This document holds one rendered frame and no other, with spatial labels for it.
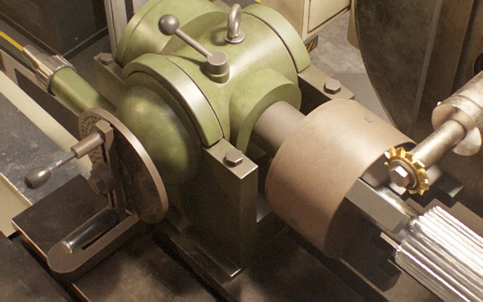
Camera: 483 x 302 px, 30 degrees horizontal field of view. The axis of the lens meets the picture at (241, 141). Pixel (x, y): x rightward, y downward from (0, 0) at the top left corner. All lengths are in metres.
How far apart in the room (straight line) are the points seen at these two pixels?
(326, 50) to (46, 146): 1.48
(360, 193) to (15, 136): 1.01
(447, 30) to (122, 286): 0.60
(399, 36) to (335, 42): 1.86
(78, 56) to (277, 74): 1.49
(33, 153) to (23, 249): 0.46
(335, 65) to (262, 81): 1.87
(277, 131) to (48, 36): 1.53
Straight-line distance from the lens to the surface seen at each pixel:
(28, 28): 2.76
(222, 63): 1.22
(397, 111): 1.43
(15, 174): 1.88
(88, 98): 1.33
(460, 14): 1.23
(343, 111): 1.17
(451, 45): 1.26
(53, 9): 2.56
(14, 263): 1.42
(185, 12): 1.31
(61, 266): 1.37
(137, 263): 1.38
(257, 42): 1.28
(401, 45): 1.35
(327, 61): 3.12
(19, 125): 1.96
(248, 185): 1.21
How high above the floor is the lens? 2.15
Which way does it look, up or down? 49 degrees down
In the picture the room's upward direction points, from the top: straight up
